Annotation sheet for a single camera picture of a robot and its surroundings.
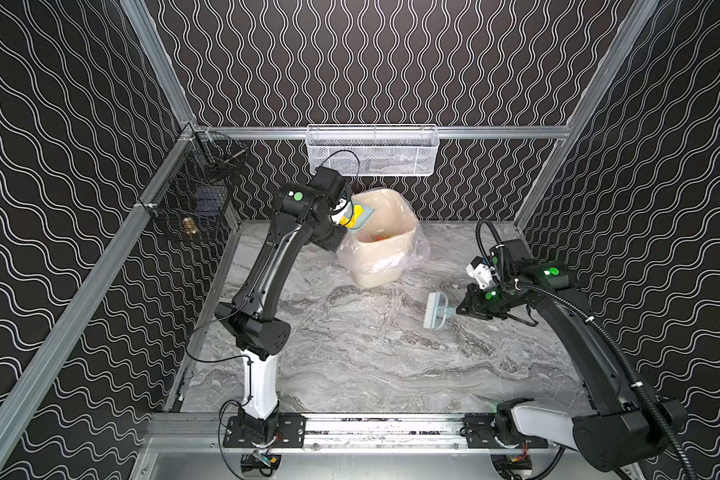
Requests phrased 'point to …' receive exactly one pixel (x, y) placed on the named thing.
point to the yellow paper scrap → (358, 211)
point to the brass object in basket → (188, 225)
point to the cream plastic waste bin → (380, 248)
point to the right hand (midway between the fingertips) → (461, 310)
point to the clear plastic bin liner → (419, 254)
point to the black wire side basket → (198, 185)
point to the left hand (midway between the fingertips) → (336, 238)
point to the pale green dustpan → (361, 219)
